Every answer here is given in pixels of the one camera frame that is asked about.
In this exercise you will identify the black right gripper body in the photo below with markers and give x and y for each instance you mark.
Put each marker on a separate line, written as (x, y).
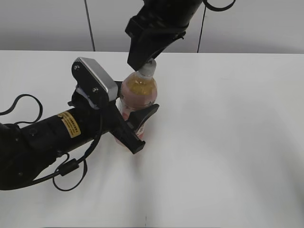
(147, 25)

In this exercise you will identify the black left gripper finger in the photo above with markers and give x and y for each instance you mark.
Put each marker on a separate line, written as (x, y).
(137, 118)
(118, 85)

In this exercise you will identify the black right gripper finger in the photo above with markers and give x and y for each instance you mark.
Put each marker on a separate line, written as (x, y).
(162, 42)
(145, 44)

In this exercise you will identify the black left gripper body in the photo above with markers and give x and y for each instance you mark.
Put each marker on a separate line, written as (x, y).
(106, 118)

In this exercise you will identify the pink peach tea bottle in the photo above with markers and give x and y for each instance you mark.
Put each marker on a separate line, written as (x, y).
(138, 91)

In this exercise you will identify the white bottle cap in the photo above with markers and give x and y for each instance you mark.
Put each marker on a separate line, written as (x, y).
(148, 69)

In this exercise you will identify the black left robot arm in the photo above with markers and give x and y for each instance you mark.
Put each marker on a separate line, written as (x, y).
(26, 152)

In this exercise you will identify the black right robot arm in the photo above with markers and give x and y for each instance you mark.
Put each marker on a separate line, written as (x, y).
(176, 12)

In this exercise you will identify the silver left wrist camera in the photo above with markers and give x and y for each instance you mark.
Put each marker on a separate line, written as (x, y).
(95, 82)

